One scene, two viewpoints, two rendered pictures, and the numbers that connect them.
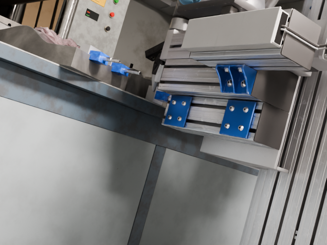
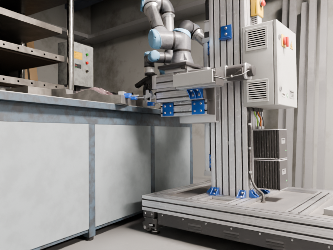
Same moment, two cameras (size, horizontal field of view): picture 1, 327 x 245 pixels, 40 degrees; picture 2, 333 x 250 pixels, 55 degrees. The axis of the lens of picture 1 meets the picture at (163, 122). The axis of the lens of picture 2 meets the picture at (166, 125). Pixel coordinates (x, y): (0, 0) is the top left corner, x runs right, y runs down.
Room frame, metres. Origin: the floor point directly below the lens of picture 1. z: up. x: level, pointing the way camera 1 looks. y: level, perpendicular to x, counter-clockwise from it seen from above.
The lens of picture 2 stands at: (-0.77, 0.57, 0.60)
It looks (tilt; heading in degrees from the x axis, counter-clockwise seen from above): 2 degrees up; 344
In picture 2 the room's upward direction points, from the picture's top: 1 degrees counter-clockwise
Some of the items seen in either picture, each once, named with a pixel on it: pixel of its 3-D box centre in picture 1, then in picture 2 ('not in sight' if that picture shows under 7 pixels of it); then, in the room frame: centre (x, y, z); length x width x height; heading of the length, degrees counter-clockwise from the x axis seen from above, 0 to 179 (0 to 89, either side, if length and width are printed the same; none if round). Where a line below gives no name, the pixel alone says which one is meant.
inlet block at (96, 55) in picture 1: (101, 58); (129, 95); (1.25, 0.22, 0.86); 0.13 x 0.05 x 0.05; 59
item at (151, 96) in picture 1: (166, 97); (152, 103); (1.46, 0.01, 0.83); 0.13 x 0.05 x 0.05; 50
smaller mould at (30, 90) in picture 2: not in sight; (28, 95); (1.17, 0.80, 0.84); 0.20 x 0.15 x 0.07; 42
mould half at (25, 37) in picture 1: (45, 52); (93, 98); (1.43, 0.43, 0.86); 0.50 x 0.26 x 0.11; 59
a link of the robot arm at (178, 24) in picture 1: (181, 28); (149, 71); (1.48, 0.03, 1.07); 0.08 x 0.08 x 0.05
